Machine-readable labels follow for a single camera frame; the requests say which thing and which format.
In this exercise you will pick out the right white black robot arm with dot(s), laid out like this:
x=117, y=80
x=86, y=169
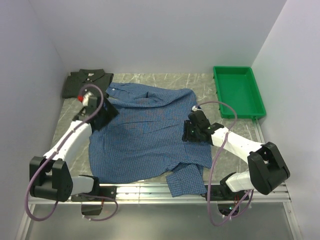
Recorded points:
x=266, y=166

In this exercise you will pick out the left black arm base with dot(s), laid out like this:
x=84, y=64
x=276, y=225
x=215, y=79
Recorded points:
x=92, y=203

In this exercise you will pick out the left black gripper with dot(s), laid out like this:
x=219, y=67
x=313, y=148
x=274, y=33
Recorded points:
x=111, y=113

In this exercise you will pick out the dark green folded shirt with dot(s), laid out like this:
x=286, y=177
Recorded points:
x=76, y=80

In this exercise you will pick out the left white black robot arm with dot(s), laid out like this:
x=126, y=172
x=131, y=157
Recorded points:
x=50, y=176

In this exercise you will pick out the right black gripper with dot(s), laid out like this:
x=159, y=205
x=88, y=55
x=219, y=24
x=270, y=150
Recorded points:
x=187, y=135

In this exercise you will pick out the green plastic tray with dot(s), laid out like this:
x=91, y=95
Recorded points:
x=236, y=86

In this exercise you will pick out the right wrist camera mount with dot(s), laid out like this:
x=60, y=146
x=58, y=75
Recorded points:
x=195, y=108

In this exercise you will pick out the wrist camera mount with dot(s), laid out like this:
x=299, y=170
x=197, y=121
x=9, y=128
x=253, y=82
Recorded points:
x=85, y=97
x=195, y=108

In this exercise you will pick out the blue checked long sleeve shirt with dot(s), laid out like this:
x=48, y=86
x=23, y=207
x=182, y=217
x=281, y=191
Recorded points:
x=144, y=140

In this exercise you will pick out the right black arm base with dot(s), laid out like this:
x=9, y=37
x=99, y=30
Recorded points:
x=221, y=192

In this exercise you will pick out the aluminium mounting rail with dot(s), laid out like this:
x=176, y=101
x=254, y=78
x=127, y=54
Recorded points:
x=159, y=193

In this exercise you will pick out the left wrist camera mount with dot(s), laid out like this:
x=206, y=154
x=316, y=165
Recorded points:
x=85, y=97

